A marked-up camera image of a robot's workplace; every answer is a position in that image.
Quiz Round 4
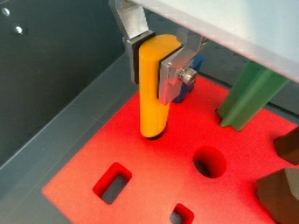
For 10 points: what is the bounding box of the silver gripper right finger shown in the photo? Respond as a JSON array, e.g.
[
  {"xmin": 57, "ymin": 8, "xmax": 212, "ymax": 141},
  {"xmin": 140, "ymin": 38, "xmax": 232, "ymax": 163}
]
[{"xmin": 157, "ymin": 28, "xmax": 207, "ymax": 105}]

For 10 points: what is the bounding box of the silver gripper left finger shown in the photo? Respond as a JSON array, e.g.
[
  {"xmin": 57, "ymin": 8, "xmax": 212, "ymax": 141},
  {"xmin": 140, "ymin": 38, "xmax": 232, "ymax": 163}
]
[{"xmin": 108, "ymin": 0, "xmax": 155, "ymax": 84}]

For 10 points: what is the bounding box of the yellow oval peg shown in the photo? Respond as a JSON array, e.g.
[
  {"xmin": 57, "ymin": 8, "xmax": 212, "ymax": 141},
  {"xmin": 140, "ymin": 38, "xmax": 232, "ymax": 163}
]
[{"xmin": 139, "ymin": 34, "xmax": 180, "ymax": 138}]

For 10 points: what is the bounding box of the red peg board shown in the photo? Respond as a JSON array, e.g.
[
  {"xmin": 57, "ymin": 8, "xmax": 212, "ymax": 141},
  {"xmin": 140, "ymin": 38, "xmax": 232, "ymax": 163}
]
[{"xmin": 41, "ymin": 78, "xmax": 295, "ymax": 224}]

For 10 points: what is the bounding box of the blue peg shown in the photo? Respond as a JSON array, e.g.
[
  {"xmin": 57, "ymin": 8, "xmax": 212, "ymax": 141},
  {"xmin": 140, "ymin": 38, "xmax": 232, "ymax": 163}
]
[{"xmin": 172, "ymin": 53, "xmax": 206, "ymax": 104}]

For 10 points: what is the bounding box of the green star peg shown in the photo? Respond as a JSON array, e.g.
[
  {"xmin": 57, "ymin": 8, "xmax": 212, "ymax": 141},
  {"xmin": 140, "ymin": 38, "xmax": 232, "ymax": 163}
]
[{"xmin": 218, "ymin": 61, "xmax": 290, "ymax": 131}]

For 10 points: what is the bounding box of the brown peg with point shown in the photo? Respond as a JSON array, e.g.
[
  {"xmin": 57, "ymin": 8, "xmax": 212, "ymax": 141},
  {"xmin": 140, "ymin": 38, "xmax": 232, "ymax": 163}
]
[{"xmin": 256, "ymin": 168, "xmax": 299, "ymax": 224}]

